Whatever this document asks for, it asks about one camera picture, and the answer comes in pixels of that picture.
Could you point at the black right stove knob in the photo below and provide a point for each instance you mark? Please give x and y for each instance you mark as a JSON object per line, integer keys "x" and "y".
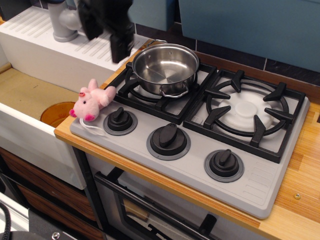
{"x": 224, "y": 166}

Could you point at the oven door with black handle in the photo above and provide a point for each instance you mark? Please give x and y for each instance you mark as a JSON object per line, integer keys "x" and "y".
{"x": 151, "y": 213}

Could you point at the black burner grate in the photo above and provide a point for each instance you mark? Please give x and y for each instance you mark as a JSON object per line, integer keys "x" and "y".
{"x": 257, "y": 117}
{"x": 130, "y": 93}

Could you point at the black left burner grate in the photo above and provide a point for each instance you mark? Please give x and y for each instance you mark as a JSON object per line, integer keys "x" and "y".
{"x": 130, "y": 93}

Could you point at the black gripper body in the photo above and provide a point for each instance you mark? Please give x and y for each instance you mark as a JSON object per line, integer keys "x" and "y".
{"x": 111, "y": 15}

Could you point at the wooden drawer fronts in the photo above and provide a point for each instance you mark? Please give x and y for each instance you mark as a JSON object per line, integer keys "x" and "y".
{"x": 49, "y": 196}

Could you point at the stainless steel pan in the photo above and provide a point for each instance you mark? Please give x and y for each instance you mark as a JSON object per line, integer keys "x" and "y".
{"x": 166, "y": 69}

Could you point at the black right burner grate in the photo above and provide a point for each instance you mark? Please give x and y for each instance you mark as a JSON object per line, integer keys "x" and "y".
{"x": 257, "y": 117}

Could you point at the black middle stove knob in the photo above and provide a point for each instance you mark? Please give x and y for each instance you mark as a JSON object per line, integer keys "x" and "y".
{"x": 168, "y": 143}

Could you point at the orange plastic bowl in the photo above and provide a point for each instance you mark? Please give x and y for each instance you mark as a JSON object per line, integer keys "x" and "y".
{"x": 56, "y": 113}

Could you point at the black stove knob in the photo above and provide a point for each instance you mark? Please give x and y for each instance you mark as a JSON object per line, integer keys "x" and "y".
{"x": 168, "y": 143}
{"x": 224, "y": 166}
{"x": 120, "y": 122}

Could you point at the grey toy stove top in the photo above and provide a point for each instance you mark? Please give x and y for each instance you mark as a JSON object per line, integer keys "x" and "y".
{"x": 254, "y": 193}

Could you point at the pink stuffed pig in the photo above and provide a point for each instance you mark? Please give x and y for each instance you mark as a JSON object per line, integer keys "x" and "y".
{"x": 91, "y": 100}

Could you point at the grey toy faucet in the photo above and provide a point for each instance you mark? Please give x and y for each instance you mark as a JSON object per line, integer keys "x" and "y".
{"x": 65, "y": 22}

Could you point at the black left stove knob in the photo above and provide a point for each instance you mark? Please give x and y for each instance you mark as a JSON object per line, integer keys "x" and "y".
{"x": 120, "y": 122}

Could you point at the white toy sink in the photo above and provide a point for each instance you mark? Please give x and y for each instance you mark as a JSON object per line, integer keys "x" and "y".
{"x": 36, "y": 72}

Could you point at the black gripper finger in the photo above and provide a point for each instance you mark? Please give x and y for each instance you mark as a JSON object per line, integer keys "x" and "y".
{"x": 90, "y": 26}
{"x": 121, "y": 46}

